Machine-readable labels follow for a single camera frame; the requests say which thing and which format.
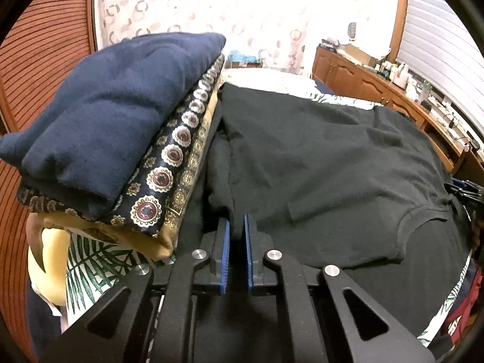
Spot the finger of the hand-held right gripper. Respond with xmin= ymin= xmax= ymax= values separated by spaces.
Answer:
xmin=444 ymin=181 xmax=484 ymax=207

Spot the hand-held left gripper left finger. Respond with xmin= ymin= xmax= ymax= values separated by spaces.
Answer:
xmin=40 ymin=217 xmax=231 ymax=363

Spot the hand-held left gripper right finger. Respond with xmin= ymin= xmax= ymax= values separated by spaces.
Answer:
xmin=242 ymin=214 xmax=435 ymax=363

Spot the black printed t-shirt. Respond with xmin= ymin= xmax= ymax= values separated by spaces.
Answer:
xmin=151 ymin=82 xmax=473 ymax=363

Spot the folded yellow patterned cloth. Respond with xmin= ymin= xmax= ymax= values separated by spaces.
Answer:
xmin=36 ymin=91 xmax=222 ymax=263

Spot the dark medallion patterned cloth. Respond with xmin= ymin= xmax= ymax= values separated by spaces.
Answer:
xmin=17 ymin=55 xmax=225 ymax=239

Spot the red and dark clothing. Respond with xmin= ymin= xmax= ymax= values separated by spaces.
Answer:
xmin=440 ymin=261 xmax=482 ymax=352

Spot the floral leaf print bed sheet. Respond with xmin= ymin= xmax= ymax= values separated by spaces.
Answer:
xmin=64 ymin=66 xmax=469 ymax=348

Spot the white plastic bottle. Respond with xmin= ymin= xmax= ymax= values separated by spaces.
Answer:
xmin=393 ymin=62 xmax=410 ymax=87

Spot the long wooden cabinet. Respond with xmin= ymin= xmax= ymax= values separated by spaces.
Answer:
xmin=312 ymin=43 xmax=484 ymax=186

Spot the grey window blind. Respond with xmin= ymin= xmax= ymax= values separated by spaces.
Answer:
xmin=395 ymin=0 xmax=484 ymax=129

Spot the cardboard box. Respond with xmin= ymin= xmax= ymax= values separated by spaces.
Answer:
xmin=340 ymin=43 xmax=379 ymax=67

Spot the folded navy cloth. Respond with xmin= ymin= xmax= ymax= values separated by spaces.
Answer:
xmin=0 ymin=31 xmax=227 ymax=222

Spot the blue bag on box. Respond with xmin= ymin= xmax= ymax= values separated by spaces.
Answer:
xmin=227 ymin=50 xmax=261 ymax=68

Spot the circle patterned sheer curtain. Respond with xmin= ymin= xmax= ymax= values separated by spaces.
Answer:
xmin=94 ymin=0 xmax=401 ymax=74

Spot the wooden louvered wardrobe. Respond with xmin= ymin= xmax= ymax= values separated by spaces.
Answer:
xmin=0 ymin=0 xmax=99 ymax=348

